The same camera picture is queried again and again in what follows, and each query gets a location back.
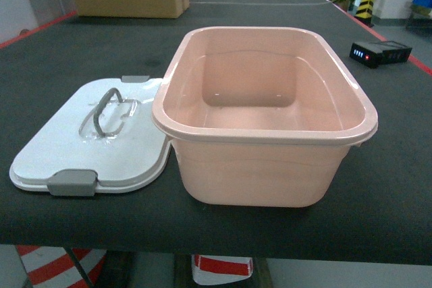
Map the white lid with grey handle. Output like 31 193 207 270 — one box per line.
9 76 170 196

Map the pink plastic storage box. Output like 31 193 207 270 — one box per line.
152 26 378 208

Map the black battery pack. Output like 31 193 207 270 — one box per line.
349 40 412 68

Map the dark grey table mat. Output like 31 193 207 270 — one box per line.
1 0 431 265

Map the yellow black striped bollard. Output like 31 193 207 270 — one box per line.
354 0 375 28

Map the red and white traffic cone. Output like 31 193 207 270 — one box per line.
15 245 107 287

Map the steel shelf with blue bins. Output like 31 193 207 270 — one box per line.
405 0 431 29

